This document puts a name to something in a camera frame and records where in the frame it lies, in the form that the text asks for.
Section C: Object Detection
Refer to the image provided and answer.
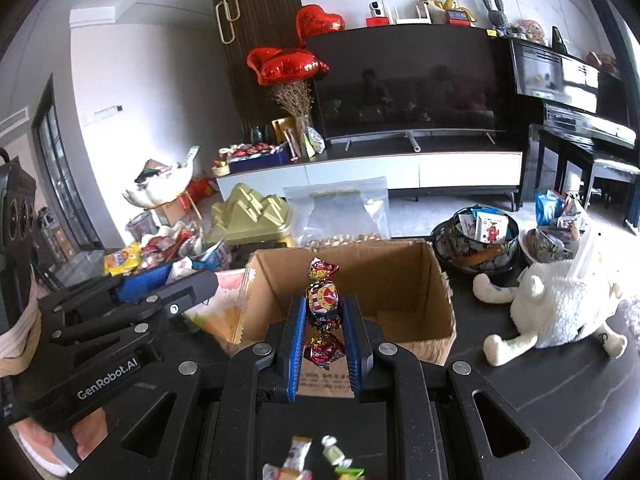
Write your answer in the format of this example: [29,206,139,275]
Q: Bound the black upright piano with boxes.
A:
[505,35,640,211]

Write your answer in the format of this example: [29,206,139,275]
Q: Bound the white router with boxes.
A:
[387,5,433,26]

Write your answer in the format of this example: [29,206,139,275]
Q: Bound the white plush toy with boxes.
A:
[472,220,628,367]

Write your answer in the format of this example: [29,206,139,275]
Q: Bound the red gift bag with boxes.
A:
[187,177,218,203]

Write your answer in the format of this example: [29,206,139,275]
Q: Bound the yellow snack packet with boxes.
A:
[103,242,142,277]

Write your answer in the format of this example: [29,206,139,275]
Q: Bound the person's left hand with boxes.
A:
[10,406,110,478]

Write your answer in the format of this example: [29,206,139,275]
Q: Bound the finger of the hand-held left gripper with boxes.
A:
[49,300,202,362]
[40,269,221,331]

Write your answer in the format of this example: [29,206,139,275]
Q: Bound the white black television cabinet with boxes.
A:
[215,137,526,211]

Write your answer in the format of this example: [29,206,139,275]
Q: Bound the white lotus-shaped dish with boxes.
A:
[122,147,201,208]

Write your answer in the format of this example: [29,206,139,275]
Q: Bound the blue snack packet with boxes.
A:
[534,191,566,228]

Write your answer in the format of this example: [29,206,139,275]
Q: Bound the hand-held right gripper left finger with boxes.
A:
[70,296,308,480]

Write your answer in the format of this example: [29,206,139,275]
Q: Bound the dark wood cabinet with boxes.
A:
[207,0,303,131]

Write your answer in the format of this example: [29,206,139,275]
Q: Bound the red gold candy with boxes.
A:
[304,257,347,372]

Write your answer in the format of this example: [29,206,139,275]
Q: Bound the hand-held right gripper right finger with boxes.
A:
[341,296,591,480]

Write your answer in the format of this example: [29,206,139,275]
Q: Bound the dried flower bouquet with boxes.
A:
[270,80,316,118]

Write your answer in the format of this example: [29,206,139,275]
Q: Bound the green white packet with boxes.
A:
[305,127,327,156]

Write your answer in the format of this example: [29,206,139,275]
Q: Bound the grey rabbit plush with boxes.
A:
[480,0,508,28]

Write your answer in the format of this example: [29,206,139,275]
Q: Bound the glass vase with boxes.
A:
[292,115,313,158]

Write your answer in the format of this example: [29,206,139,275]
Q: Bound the brown cardboard box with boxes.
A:
[216,239,457,401]

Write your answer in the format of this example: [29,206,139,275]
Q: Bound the green white wrapped candy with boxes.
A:
[320,435,353,468]

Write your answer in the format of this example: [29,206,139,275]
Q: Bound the black piano bench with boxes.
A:
[582,152,640,228]

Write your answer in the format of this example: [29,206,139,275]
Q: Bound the clear zip bag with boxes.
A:
[283,176,391,251]

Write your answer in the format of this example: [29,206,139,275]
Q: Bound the pile of assorted snack packets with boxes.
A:
[102,225,233,281]

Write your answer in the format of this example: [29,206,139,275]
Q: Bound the light patterned bowl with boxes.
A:
[517,227,586,266]

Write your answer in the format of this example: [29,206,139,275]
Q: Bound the dark blue candy box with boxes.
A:
[227,142,293,173]

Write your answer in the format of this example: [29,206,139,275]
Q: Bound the pink orange snack bag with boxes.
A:
[182,267,258,346]

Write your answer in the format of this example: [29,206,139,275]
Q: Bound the orange white wrapped candy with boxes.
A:
[282,436,313,471]

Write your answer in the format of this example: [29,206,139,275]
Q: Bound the gold ornament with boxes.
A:
[417,0,473,25]

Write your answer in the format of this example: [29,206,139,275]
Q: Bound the beige cloth strap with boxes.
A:
[0,280,43,376]

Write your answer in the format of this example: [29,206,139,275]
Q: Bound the small pink doll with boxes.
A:
[507,20,548,43]

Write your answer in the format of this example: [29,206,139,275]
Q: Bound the gold mountain-shaped box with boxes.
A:
[207,182,296,247]

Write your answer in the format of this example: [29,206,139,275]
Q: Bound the black curved television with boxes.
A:
[305,25,511,153]

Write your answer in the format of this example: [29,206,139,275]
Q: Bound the dark patterned bowl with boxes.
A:
[431,206,521,275]

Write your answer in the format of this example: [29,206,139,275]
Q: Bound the gold cabinet handles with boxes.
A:
[216,0,241,45]

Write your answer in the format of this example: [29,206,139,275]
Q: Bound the black framed glass door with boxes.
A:
[31,74,91,256]

